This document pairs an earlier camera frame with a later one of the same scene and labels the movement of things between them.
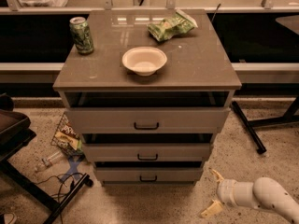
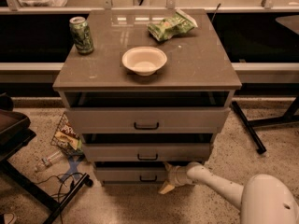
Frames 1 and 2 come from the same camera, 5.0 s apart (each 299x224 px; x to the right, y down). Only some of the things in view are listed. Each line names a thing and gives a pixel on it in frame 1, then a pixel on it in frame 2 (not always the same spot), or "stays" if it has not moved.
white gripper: (226, 191) -> (177, 175)
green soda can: (82, 35) stays
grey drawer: (149, 175) stays
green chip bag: (174, 25) stays
